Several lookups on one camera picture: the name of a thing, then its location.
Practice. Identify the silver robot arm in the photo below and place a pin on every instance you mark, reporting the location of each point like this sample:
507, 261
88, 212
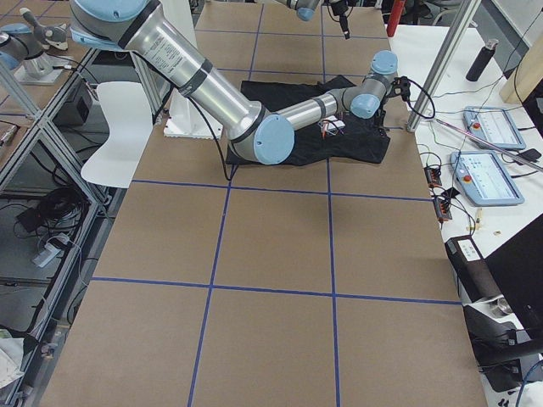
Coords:
305, 9
254, 133

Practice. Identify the black water bottle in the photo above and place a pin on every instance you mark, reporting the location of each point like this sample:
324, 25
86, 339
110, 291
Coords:
484, 56

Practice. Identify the red cylinder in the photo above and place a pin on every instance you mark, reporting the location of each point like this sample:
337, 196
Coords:
394, 17

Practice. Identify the far blue teach pendant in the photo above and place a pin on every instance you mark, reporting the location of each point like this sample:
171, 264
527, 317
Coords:
493, 125

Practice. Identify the white plastic chair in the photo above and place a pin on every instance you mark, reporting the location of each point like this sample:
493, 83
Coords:
129, 118

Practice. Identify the near blue teach pendant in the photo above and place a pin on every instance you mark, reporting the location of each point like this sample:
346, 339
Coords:
483, 180

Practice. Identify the aluminium frame post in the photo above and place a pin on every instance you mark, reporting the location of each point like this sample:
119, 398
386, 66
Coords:
451, 42

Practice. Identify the reach grabber stick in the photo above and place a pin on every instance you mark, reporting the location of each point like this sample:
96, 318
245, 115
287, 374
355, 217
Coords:
490, 145

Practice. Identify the black monitor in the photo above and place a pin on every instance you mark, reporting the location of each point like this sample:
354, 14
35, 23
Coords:
516, 267

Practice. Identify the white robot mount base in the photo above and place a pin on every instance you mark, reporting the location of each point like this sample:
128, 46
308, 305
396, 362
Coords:
186, 119

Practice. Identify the black graphic t-shirt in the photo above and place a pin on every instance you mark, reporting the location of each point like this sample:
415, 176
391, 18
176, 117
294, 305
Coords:
360, 139

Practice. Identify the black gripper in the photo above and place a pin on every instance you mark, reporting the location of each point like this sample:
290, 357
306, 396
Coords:
380, 114
338, 13

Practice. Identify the blue teach pendant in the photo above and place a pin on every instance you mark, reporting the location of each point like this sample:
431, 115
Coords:
493, 125
483, 180

